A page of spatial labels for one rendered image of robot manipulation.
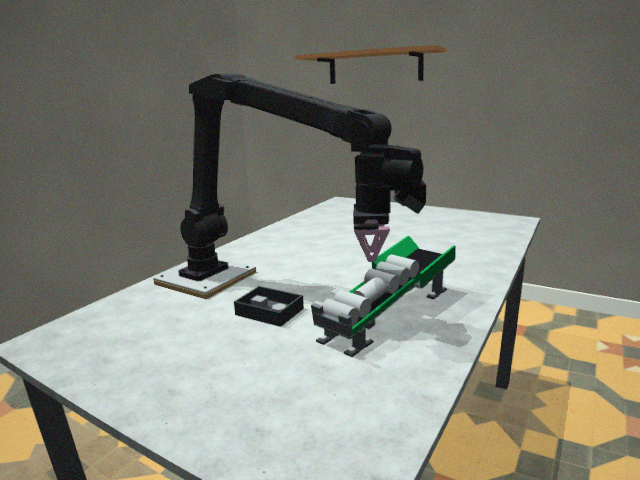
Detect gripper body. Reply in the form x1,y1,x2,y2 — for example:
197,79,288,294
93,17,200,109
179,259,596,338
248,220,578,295
353,182,389,230

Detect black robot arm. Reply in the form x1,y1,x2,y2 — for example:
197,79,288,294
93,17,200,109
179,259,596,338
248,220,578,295
178,74,426,281

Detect white cylinder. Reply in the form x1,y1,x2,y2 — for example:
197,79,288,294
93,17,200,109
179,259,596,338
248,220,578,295
334,290,371,318
386,255,419,278
322,299,359,327

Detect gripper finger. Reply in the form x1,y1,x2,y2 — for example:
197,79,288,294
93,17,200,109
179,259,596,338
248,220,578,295
363,219,380,253
354,226,390,262

